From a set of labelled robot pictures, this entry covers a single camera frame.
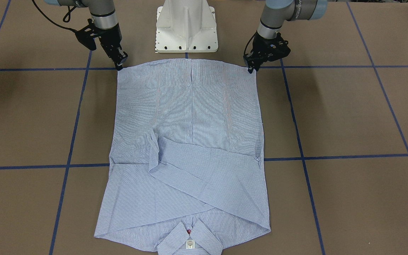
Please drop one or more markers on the blue striped button shirt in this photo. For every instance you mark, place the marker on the blue striped button shirt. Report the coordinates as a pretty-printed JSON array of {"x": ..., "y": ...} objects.
[{"x": 186, "y": 165}]

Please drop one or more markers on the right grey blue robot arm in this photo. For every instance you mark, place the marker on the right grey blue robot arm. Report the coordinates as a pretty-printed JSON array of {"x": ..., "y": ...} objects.
[{"x": 103, "y": 25}]

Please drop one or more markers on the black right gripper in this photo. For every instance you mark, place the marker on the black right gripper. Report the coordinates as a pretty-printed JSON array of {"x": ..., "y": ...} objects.
[{"x": 109, "y": 39}]

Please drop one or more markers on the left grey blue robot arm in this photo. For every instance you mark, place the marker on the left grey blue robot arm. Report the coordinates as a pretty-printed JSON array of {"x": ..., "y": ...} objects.
[{"x": 277, "y": 12}]

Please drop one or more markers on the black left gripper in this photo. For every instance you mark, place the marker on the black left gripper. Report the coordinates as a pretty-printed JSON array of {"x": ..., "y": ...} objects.
[{"x": 262, "y": 45}]

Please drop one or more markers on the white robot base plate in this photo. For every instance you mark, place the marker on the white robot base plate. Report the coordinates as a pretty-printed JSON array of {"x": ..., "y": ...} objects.
[{"x": 186, "y": 26}]

